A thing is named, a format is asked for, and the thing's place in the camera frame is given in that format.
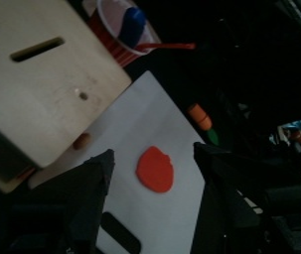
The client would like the red drawer with wooden knob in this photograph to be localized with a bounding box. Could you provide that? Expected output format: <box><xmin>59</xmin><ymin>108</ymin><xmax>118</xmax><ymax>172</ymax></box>
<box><xmin>0</xmin><ymin>115</ymin><xmax>92</xmax><ymax>183</ymax></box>

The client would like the orange toy carrot green top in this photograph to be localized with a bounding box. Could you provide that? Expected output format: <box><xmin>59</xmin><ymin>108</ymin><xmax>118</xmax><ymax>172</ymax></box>
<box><xmin>187</xmin><ymin>102</ymin><xmax>222</xmax><ymax>147</ymax></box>

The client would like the red plastic utensil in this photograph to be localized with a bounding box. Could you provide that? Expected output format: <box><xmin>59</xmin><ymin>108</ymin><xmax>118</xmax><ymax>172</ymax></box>
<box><xmin>134</xmin><ymin>42</ymin><xmax>198</xmax><ymax>54</ymax></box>

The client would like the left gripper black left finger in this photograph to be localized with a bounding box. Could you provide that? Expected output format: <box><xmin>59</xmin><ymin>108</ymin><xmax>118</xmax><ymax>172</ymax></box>
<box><xmin>5</xmin><ymin>148</ymin><xmax>116</xmax><ymax>254</ymax></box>

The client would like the light wooden drawer box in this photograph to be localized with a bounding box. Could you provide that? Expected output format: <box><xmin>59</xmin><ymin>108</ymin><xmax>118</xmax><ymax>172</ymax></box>
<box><xmin>0</xmin><ymin>0</ymin><xmax>132</xmax><ymax>194</ymax></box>

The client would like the blue plastic utensil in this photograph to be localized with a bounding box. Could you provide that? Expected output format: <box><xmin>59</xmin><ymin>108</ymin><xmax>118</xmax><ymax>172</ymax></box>
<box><xmin>119</xmin><ymin>7</ymin><xmax>149</xmax><ymax>49</ymax></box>

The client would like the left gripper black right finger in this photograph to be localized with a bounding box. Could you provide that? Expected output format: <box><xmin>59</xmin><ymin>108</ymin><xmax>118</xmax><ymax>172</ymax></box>
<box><xmin>191</xmin><ymin>142</ymin><xmax>301</xmax><ymax>254</ymax></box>

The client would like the red plastic cup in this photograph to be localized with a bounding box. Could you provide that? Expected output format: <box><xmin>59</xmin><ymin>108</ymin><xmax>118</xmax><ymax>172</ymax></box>
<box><xmin>82</xmin><ymin>0</ymin><xmax>163</xmax><ymax>68</ymax></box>

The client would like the white cutting board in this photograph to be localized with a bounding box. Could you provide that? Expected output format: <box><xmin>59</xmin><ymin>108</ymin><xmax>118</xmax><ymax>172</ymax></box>
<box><xmin>27</xmin><ymin>69</ymin><xmax>207</xmax><ymax>254</ymax></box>

